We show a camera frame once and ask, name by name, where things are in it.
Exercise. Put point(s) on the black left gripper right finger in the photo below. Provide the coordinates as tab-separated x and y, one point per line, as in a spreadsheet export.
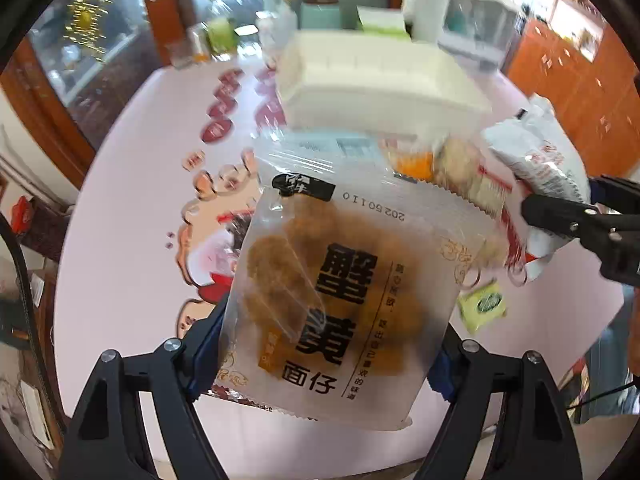
534	438

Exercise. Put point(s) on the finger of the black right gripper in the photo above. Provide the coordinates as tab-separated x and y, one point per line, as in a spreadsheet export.
597	232
619	194

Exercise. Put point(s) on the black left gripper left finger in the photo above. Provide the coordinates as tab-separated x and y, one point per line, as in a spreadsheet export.
129	400

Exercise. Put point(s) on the white red snack packet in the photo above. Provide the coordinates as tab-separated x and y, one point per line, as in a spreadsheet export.
543	161

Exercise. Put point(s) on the green tissue packet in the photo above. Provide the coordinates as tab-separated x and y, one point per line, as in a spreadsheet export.
481	306

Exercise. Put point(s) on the orange white snack packet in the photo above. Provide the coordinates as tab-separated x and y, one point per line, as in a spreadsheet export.
412	159

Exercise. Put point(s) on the crab roe noodle snack bag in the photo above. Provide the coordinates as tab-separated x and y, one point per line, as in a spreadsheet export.
345	286

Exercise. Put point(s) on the orange wooden cabinet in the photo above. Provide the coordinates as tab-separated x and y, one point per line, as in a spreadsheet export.
570	54

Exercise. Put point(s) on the pink cartoon tablecloth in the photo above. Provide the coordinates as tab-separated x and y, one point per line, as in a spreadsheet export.
120	287

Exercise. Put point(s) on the white cup sterilizer cabinet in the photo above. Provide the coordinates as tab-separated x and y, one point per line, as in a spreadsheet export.
479	30

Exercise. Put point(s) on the white plastic storage bin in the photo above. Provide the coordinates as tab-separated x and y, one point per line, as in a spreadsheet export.
351	81

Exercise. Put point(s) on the green tissue box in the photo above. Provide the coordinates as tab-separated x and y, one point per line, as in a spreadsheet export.
383	22

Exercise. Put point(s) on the teal ceramic canister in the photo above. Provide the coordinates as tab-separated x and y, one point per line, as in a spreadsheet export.
320	14

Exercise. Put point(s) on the wooden glass sliding door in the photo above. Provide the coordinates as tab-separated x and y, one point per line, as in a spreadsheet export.
78	65

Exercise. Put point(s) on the green label plastic bottle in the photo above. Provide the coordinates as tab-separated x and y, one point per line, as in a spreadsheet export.
220	29

